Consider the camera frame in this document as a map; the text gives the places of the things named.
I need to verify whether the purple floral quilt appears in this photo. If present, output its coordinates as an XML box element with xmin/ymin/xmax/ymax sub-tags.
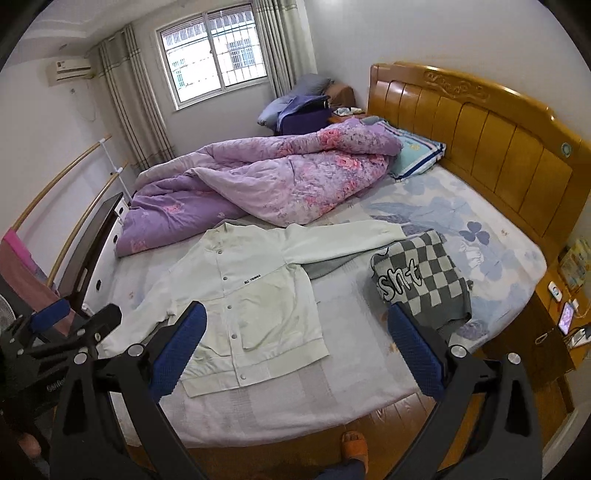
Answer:
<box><xmin>115</xmin><ymin>116</ymin><xmax>404</xmax><ymax>258</ymax></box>

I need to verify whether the person's left hand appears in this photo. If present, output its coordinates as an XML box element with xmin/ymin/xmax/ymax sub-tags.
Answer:
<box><xmin>16</xmin><ymin>429</ymin><xmax>47</xmax><ymax>460</ymax></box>

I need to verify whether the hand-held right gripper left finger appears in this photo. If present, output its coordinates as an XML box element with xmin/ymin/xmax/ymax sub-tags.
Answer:
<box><xmin>48</xmin><ymin>301</ymin><xmax>208</xmax><ymax>480</ymax></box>

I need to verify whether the yellow printed box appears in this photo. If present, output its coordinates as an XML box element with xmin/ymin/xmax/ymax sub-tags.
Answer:
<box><xmin>556</xmin><ymin>237</ymin><xmax>591</xmax><ymax>289</ymax></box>

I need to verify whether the wooden clothes rack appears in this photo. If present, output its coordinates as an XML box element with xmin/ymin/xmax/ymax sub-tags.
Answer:
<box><xmin>9</xmin><ymin>134</ymin><xmax>130</xmax><ymax>287</ymax></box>

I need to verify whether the dark purple folded blanket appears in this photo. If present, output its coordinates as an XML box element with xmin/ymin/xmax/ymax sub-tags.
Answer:
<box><xmin>277</xmin><ymin>97</ymin><xmax>333</xmax><ymax>137</ymax></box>

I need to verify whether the grey garment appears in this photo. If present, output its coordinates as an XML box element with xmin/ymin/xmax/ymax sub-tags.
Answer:
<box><xmin>212</xmin><ymin>219</ymin><xmax>370</xmax><ymax>281</ymax></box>

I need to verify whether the brown furniture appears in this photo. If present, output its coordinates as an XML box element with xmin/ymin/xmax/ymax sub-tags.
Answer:
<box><xmin>330</xmin><ymin>83</ymin><xmax>356</xmax><ymax>109</ymax></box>

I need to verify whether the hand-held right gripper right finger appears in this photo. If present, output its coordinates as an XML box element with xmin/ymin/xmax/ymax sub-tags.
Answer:
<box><xmin>387</xmin><ymin>305</ymin><xmax>543</xmax><ymax>480</ymax></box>

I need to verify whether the white button jacket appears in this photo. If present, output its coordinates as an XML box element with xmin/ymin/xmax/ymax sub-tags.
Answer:
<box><xmin>98</xmin><ymin>219</ymin><xmax>407</xmax><ymax>400</ymax></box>

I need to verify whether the pink towel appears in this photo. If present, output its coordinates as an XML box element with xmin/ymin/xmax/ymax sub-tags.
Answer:
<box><xmin>0</xmin><ymin>228</ymin><xmax>70</xmax><ymax>337</ymax></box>

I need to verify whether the white air conditioner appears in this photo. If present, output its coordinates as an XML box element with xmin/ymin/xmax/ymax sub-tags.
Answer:
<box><xmin>45</xmin><ymin>56</ymin><xmax>95</xmax><ymax>86</ymax></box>

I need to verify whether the wooden bed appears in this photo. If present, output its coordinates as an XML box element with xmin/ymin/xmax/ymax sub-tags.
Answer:
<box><xmin>83</xmin><ymin>62</ymin><xmax>583</xmax><ymax>446</ymax></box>

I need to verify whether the blue striped pillow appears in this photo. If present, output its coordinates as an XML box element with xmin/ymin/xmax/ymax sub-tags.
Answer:
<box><xmin>365</xmin><ymin>117</ymin><xmax>448</xmax><ymax>182</ymax></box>

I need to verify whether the person's leg in blue pants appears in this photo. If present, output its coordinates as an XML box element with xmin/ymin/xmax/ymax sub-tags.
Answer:
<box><xmin>318</xmin><ymin>459</ymin><xmax>368</xmax><ymax>480</ymax></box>

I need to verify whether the barred window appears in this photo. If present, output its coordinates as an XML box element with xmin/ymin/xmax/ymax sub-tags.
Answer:
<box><xmin>154</xmin><ymin>0</ymin><xmax>269</xmax><ymax>110</ymax></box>

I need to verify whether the striped beige curtain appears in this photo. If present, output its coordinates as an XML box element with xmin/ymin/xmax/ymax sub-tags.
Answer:
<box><xmin>252</xmin><ymin>0</ymin><xmax>319</xmax><ymax>100</ymax></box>
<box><xmin>97</xmin><ymin>23</ymin><xmax>178</xmax><ymax>169</ymax></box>

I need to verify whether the dark cabinet with white drawers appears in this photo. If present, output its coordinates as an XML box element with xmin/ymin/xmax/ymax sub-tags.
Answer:
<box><xmin>58</xmin><ymin>193</ymin><xmax>126</xmax><ymax>317</ymax></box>

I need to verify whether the grey white checkered sweater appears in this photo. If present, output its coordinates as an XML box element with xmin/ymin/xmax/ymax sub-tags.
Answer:
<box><xmin>369</xmin><ymin>230</ymin><xmax>474</xmax><ymax>342</ymax></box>

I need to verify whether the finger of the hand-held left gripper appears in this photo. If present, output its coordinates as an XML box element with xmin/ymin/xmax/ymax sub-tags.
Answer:
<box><xmin>18</xmin><ymin>304</ymin><xmax>123</xmax><ymax>366</ymax></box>
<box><xmin>9</xmin><ymin>298</ymin><xmax>75</xmax><ymax>343</ymax></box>

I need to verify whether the black cable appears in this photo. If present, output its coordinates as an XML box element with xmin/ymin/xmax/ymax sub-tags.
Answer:
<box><xmin>534</xmin><ymin>323</ymin><xmax>591</xmax><ymax>346</ymax></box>

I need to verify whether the wooden nightstand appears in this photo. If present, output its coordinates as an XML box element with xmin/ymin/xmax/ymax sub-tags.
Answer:
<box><xmin>480</xmin><ymin>270</ymin><xmax>591</xmax><ymax>414</ymax></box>

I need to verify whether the bed with pale sheet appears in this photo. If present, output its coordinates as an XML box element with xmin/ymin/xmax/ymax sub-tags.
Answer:
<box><xmin>99</xmin><ymin>164</ymin><xmax>548</xmax><ymax>448</ymax></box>

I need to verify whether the white electric fan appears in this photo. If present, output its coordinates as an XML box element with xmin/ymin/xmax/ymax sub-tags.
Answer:
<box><xmin>0</xmin><ymin>293</ymin><xmax>21</xmax><ymax>328</ymax></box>

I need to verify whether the person's foot in orange slipper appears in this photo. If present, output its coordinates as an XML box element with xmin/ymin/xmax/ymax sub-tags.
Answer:
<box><xmin>341</xmin><ymin>430</ymin><xmax>370</xmax><ymax>464</ymax></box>

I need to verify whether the smartphone with lit screen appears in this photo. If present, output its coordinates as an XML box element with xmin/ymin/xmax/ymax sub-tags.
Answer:
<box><xmin>558</xmin><ymin>302</ymin><xmax>578</xmax><ymax>335</ymax></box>

